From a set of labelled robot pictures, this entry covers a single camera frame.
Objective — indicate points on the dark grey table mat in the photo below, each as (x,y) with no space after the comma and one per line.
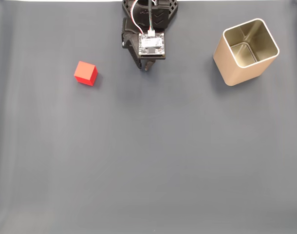
(138,146)

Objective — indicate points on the gold square metal container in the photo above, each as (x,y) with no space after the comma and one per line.
(236,73)

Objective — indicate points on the red cube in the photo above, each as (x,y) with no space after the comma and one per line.
(85,72)

